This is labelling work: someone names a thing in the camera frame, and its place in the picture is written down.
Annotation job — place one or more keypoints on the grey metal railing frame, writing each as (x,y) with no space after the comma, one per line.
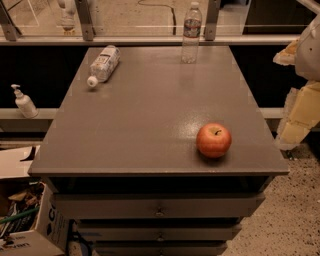
(155,22)

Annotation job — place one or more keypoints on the red apple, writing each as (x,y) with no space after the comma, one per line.
(213,140)

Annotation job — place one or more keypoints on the clear water bottle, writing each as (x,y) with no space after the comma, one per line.
(191,34)

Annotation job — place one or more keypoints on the green stick in box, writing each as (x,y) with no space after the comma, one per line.
(19,215)

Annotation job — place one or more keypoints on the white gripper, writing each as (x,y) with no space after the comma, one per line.
(308,55)

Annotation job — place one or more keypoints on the grey drawer cabinet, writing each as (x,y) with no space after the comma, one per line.
(122,160)

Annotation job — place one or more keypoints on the white cardboard box with clutter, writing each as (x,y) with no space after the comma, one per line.
(30,224)

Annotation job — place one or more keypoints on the white bottle behind glass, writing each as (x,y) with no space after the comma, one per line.
(68,10)

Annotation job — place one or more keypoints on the lying bottle with white label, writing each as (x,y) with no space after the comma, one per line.
(103,66)

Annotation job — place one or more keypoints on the white pump dispenser bottle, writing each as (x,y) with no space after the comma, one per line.
(24,103)

